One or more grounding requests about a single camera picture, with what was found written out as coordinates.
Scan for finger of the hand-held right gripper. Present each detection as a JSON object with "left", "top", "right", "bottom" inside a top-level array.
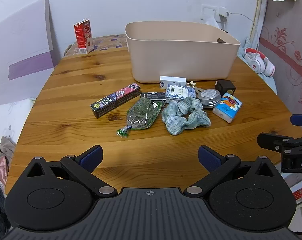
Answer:
[
  {"left": 256, "top": 132, "right": 302, "bottom": 155},
  {"left": 290, "top": 114, "right": 302, "bottom": 127}
]

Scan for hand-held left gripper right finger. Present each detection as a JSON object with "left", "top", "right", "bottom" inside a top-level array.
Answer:
[{"left": 187, "top": 145, "right": 276, "bottom": 198}]

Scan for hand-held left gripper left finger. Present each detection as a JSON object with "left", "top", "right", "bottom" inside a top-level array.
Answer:
[{"left": 25, "top": 145, "right": 118, "bottom": 198}]

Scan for green checked scrunchie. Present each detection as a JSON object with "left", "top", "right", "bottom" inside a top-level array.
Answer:
[{"left": 162, "top": 97, "right": 211, "bottom": 135}]

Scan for colourful pocket tissue pack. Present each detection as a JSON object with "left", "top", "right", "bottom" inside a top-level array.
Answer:
[{"left": 212, "top": 92, "right": 242, "bottom": 124}]

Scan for round metal tin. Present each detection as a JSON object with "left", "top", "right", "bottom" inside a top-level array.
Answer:
[{"left": 196, "top": 89, "right": 221, "bottom": 109}]

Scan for long purple patterned box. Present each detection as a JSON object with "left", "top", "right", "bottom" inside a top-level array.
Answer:
[{"left": 90, "top": 82, "right": 141, "bottom": 119}]

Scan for small black cube box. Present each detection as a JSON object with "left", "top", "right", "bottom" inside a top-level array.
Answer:
[{"left": 215, "top": 80, "right": 236, "bottom": 95}]

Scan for clear packet of green herbs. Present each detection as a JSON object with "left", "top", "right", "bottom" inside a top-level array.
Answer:
[{"left": 117, "top": 98, "right": 163, "bottom": 138}]

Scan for blue and white patterned box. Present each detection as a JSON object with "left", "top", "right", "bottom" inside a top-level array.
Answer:
[{"left": 165, "top": 84, "right": 197, "bottom": 103}]

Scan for slim black box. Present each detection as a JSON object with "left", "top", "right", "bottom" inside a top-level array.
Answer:
[{"left": 140, "top": 92, "right": 167, "bottom": 102}]

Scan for small white box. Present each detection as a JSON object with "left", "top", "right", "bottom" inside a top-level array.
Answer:
[{"left": 159, "top": 76, "right": 187, "bottom": 88}]

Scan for beige plastic storage bin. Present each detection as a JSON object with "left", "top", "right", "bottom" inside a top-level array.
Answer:
[{"left": 125, "top": 21, "right": 241, "bottom": 83}]

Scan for white and red headphones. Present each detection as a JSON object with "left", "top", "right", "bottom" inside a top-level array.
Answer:
[{"left": 243, "top": 47, "right": 276, "bottom": 77}]

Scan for pink floral headboard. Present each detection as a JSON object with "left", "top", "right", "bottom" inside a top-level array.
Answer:
[{"left": 249, "top": 0, "right": 302, "bottom": 117}]

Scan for small wooden clip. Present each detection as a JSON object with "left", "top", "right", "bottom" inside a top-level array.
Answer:
[{"left": 187, "top": 81, "right": 204, "bottom": 92}]

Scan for pink clothing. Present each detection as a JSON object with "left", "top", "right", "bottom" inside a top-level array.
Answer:
[{"left": 0, "top": 129, "right": 17, "bottom": 188}]

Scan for white bedding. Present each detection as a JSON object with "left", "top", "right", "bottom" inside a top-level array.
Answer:
[{"left": 0, "top": 97, "right": 35, "bottom": 159}]

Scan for brown floral cloth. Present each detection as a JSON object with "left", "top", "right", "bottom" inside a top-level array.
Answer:
[{"left": 64, "top": 34, "right": 129, "bottom": 57}]

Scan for red drink carton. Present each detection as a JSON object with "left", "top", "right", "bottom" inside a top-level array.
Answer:
[{"left": 74, "top": 19, "right": 93, "bottom": 55}]

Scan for white and purple board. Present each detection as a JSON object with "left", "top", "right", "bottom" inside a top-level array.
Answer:
[{"left": 0, "top": 0, "right": 57, "bottom": 107}]

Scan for white plug charger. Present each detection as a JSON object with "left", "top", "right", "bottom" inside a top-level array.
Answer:
[{"left": 218, "top": 6, "right": 230, "bottom": 23}]

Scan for white charger cable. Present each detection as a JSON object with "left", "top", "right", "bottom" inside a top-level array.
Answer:
[{"left": 227, "top": 11, "right": 260, "bottom": 50}]

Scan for white wall socket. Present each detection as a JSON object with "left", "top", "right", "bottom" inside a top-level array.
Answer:
[{"left": 200, "top": 4, "right": 220, "bottom": 20}]

